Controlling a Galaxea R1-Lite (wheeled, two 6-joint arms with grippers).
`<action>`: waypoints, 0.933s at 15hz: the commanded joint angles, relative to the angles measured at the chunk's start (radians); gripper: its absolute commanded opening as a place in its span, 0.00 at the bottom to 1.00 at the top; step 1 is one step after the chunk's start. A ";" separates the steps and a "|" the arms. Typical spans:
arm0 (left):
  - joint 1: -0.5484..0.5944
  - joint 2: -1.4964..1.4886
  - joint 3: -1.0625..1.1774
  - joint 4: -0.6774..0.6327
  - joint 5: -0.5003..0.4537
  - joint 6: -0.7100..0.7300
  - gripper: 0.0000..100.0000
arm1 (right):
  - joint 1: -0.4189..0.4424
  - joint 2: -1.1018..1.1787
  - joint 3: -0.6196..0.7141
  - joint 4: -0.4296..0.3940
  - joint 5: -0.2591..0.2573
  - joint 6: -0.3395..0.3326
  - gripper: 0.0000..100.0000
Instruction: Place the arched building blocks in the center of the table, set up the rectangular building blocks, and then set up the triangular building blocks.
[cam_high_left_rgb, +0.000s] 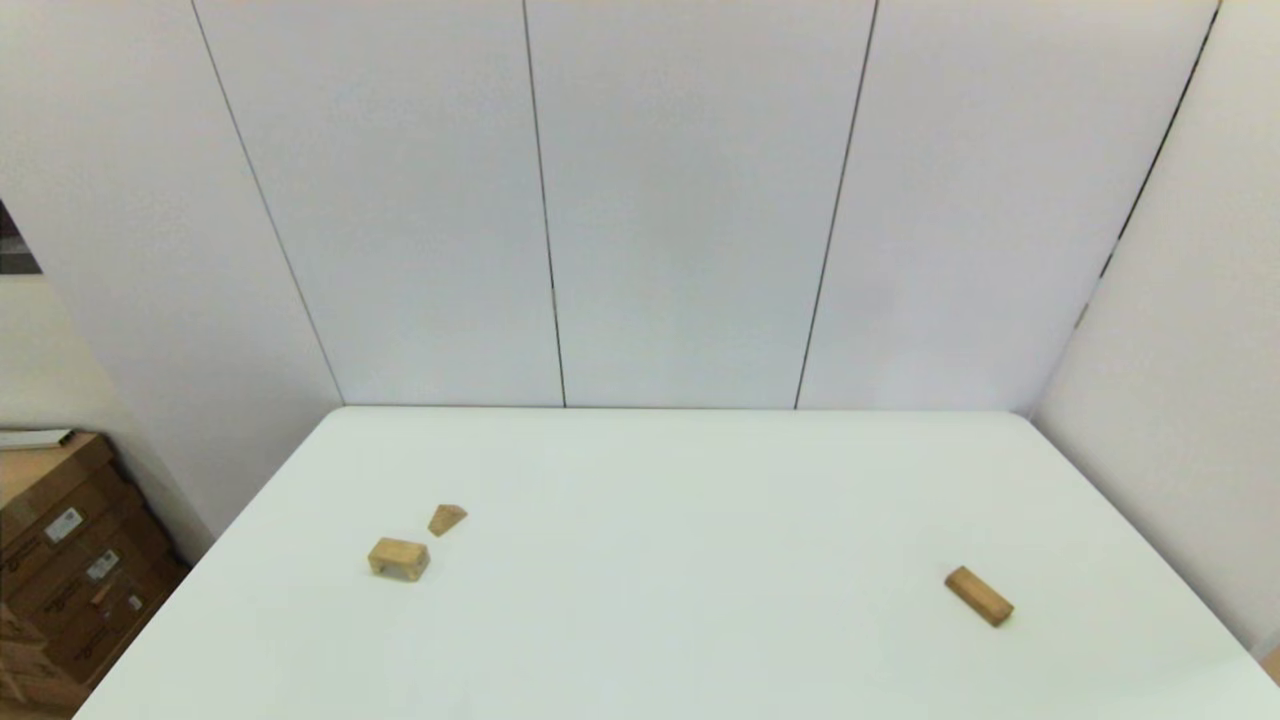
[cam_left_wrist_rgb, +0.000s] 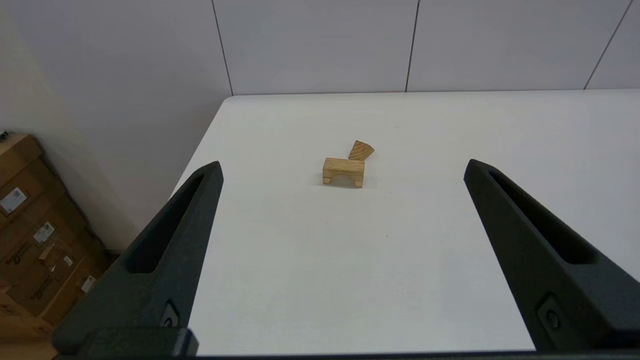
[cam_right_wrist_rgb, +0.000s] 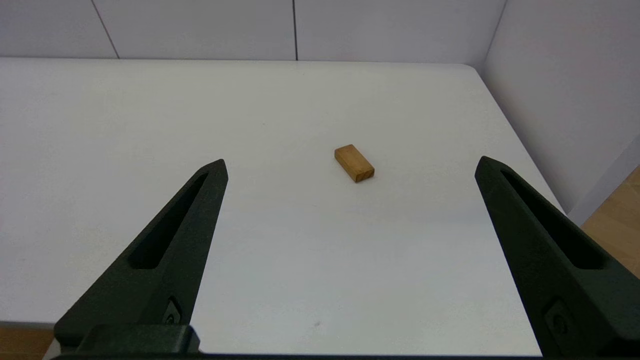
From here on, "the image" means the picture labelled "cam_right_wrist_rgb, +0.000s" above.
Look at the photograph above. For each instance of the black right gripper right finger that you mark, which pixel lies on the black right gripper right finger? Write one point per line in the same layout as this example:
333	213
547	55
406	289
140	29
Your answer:
550	270

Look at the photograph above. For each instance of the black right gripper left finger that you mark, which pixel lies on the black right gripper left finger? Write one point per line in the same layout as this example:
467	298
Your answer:
165	260

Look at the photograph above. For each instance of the rectangular wooden building block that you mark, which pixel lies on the rectangular wooden building block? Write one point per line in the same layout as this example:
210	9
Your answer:
354	162

